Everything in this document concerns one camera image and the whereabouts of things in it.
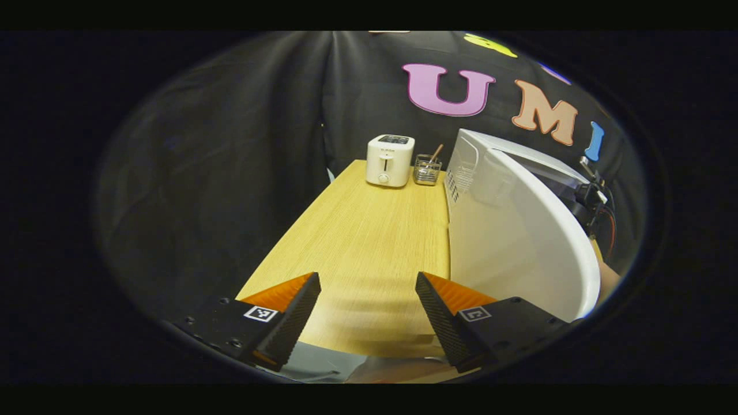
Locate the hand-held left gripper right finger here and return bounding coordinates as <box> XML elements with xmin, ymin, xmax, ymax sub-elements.
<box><xmin>415</xmin><ymin>271</ymin><xmax>577</xmax><ymax>374</ymax></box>

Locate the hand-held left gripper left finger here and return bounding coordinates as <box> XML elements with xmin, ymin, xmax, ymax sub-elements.
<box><xmin>173</xmin><ymin>272</ymin><xmax>322</xmax><ymax>372</ymax></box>

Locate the white microwave oven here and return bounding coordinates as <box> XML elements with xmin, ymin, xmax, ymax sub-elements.
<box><xmin>445</xmin><ymin>129</ymin><xmax>601</xmax><ymax>322</ymax></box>

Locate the clear glass holder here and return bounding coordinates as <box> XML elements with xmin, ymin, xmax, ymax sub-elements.
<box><xmin>413</xmin><ymin>154</ymin><xmax>443</xmax><ymax>186</ymax></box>

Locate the black backdrop cloth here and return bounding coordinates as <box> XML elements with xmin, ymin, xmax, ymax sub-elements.
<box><xmin>95</xmin><ymin>31</ymin><xmax>646</xmax><ymax>312</ymax></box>

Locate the white toaster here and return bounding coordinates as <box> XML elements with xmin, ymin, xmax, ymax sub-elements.
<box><xmin>366</xmin><ymin>134</ymin><xmax>416</xmax><ymax>188</ymax></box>

